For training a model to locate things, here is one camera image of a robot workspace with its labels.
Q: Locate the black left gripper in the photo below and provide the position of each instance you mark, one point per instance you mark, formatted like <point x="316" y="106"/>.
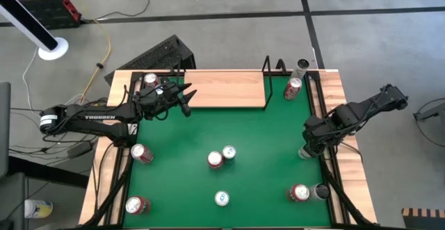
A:
<point x="153" y="101"/>

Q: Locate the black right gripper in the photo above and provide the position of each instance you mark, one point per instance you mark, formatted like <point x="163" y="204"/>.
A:
<point x="318" y="134"/>

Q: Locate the tall white black-topped can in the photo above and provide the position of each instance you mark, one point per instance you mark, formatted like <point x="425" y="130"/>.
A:
<point x="301" y="68"/>
<point x="303" y="153"/>
<point x="320" y="191"/>

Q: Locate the red Coca-Cola can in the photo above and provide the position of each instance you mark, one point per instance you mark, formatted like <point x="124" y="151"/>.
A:
<point x="292" y="88"/>
<point x="150" y="79"/>
<point x="140" y="153"/>

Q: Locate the red Fanta can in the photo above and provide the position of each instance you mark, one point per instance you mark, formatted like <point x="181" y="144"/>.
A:
<point x="299" y="192"/>
<point x="215" y="158"/>
<point x="133" y="205"/>

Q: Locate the green white can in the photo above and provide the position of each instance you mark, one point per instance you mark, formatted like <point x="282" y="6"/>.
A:
<point x="229" y="151"/>

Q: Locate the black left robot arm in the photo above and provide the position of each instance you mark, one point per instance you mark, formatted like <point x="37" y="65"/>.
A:
<point x="101" y="117"/>

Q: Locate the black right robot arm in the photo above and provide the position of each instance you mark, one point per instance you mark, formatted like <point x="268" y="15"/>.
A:
<point x="368" y="108"/>

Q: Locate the green table mat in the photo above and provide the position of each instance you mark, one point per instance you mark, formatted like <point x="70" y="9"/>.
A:
<point x="222" y="129"/>

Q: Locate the black power adapter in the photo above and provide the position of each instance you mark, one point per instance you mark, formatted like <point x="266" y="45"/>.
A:
<point x="80" y="150"/>

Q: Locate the orange black striped box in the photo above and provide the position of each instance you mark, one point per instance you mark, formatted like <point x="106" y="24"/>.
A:
<point x="422" y="219"/>

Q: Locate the black floor beam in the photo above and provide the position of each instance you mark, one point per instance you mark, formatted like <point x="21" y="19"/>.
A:
<point x="48" y="174"/>

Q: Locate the red black toolbox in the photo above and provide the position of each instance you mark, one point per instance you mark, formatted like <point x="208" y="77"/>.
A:
<point x="45" y="9"/>

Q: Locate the white black tower stand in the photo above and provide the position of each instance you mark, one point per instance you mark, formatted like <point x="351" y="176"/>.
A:
<point x="24" y="18"/>

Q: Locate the grey cabinet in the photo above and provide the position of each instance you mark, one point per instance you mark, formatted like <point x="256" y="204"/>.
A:
<point x="4" y="129"/>

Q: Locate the white yellow canister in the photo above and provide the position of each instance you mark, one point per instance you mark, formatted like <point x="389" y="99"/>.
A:
<point x="38" y="209"/>

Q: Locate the black aluminium table frame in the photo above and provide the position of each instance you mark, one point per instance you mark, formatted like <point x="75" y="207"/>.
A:
<point x="325" y="174"/>

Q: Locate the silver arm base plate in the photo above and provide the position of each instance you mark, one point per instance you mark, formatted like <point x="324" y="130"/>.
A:
<point x="133" y="129"/>

